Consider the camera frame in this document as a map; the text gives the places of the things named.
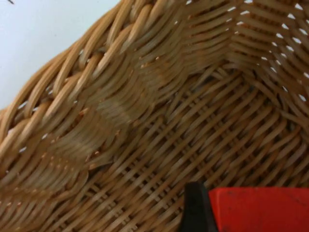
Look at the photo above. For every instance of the pale wicker basket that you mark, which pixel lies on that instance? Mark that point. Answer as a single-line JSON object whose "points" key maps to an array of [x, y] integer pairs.
{"points": [[149, 101]]}

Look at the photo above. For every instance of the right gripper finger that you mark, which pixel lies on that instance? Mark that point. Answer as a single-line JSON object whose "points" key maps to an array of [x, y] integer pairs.
{"points": [[196, 207]]}

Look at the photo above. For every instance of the red cube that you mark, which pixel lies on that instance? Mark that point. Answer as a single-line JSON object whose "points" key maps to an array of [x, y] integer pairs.
{"points": [[258, 210]]}

